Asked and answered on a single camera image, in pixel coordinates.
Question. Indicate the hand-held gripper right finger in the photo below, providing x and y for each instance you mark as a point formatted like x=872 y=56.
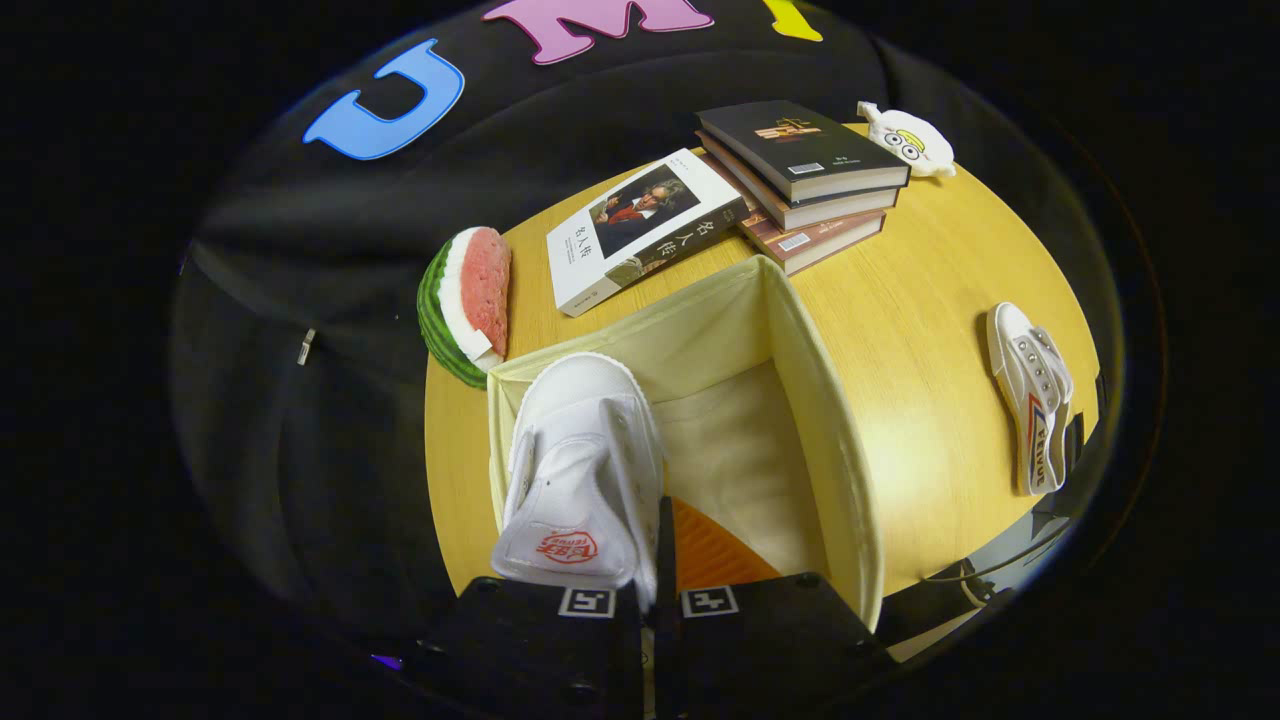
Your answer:
x=770 y=640

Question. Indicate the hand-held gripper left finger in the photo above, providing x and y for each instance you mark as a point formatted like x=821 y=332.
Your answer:
x=530 y=640

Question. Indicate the white canvas shoe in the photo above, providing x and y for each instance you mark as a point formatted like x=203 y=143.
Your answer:
x=1030 y=400
x=580 y=470

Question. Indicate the beige fabric storage box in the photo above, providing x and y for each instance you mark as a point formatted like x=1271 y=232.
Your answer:
x=740 y=440

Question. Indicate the watermelon slice toy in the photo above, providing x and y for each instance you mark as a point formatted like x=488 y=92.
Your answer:
x=470 y=300

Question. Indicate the silver metal clip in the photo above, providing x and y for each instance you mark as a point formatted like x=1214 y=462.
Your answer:
x=305 y=346

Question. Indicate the brown-covered book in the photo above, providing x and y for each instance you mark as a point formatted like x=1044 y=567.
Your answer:
x=825 y=245

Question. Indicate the white portrait cover book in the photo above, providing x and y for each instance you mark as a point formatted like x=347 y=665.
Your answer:
x=640 y=225

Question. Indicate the grey-covered book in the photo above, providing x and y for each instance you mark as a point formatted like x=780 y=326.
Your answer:
x=845 y=210

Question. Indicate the white plush toy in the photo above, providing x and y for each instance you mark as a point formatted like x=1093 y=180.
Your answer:
x=910 y=145

